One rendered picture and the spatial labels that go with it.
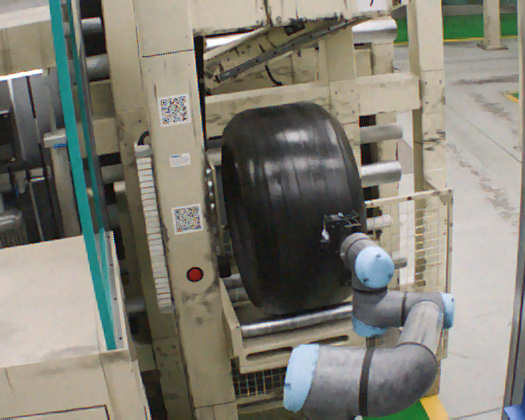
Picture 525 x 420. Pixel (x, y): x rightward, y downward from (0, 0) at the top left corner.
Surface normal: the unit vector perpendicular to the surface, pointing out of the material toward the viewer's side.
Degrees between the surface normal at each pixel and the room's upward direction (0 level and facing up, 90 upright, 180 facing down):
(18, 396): 90
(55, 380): 90
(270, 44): 90
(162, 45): 90
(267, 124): 17
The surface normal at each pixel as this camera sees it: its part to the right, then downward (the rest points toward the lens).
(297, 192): 0.15, -0.14
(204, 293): 0.22, 0.37
